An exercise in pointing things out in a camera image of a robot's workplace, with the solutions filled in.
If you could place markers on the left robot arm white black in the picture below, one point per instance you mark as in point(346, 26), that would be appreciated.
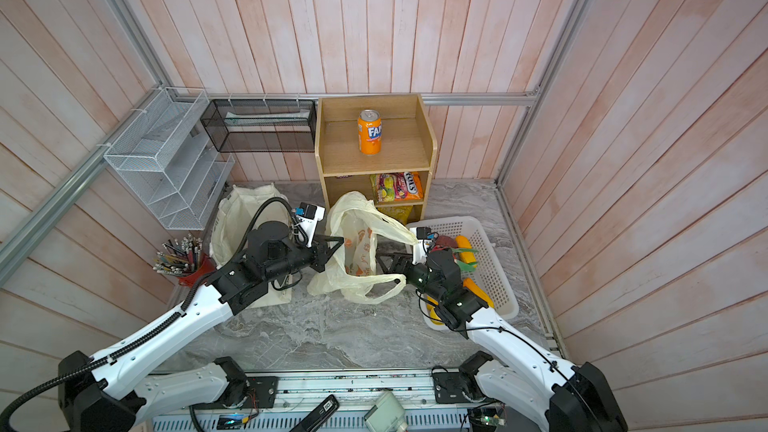
point(112, 390)

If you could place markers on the black remote handset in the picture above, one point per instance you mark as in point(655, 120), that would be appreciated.
point(315, 419)

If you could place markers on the yellow plastic grocery bag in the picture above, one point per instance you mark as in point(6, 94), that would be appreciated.
point(352, 269)

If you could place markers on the white wire mesh shelf rack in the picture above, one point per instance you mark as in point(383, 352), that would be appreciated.
point(168, 160)

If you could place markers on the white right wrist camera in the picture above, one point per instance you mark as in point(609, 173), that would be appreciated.
point(424, 236)

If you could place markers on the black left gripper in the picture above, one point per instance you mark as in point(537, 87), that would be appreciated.
point(320, 250)

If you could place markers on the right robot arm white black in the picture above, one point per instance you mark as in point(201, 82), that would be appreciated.
point(552, 392)

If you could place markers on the dark red mangosteen toy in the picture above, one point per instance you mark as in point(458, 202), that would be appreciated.
point(442, 242)

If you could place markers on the orange snack bag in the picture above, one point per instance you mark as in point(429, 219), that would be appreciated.
point(408, 186)

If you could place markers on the orange Fanta can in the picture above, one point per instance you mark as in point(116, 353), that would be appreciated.
point(369, 132)

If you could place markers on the grey small display device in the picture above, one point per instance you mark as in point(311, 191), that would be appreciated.
point(386, 415)

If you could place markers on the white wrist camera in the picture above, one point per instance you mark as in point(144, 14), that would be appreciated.
point(308, 216)
point(424, 236)

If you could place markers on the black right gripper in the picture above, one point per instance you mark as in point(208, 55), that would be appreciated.
point(402, 260)

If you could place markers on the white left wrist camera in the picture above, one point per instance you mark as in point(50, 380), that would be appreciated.
point(308, 216)

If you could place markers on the white plastic fruit basket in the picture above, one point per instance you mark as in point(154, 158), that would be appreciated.
point(489, 275)

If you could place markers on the pink dragon fruit toy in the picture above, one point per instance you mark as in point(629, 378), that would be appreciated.
point(465, 259)

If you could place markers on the orange carrot corn toy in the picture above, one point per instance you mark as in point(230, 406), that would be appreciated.
point(471, 285)

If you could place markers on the orange fruit toy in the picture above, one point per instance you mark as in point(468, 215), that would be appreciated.
point(463, 242)

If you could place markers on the floral canvas tote bag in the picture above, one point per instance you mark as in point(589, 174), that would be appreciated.
point(234, 213)

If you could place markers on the black mesh wall basket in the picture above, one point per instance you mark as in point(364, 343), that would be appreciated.
point(261, 125)

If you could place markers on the red pen holder with pens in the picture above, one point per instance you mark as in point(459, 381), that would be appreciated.
point(184, 260)

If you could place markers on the white round clock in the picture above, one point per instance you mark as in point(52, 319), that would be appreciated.
point(529, 426)

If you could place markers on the yellow chips bag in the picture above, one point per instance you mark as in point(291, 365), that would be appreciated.
point(400, 213)

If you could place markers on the yellow green snack bag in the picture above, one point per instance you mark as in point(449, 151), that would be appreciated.
point(388, 187)

